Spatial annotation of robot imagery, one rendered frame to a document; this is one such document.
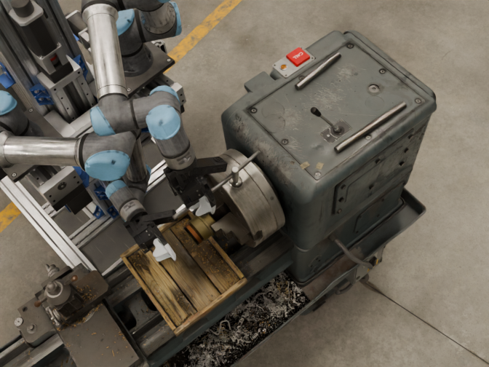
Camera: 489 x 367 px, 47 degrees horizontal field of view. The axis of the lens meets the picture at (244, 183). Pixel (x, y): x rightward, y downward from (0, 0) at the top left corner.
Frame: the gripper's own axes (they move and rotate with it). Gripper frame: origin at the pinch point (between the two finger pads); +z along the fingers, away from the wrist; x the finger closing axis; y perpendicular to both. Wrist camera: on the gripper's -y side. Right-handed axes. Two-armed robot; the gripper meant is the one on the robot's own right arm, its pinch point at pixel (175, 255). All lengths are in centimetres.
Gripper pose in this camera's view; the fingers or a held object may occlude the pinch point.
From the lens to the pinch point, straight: 180.8
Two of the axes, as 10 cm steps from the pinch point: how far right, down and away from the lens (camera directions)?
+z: 6.1, 6.6, -4.5
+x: -1.0, -5.0, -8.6
